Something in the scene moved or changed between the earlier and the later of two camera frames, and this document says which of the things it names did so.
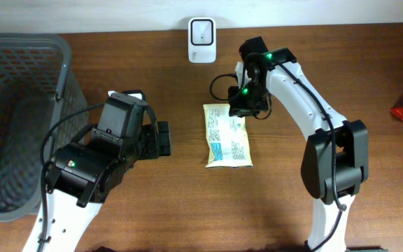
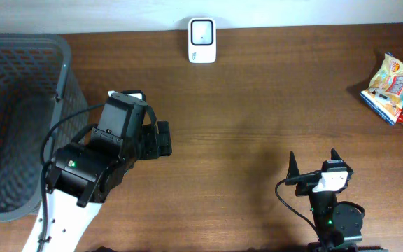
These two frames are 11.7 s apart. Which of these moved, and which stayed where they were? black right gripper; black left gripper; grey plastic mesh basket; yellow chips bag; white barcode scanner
Moved: black right gripper; yellow chips bag
Stayed: white barcode scanner; grey plastic mesh basket; black left gripper
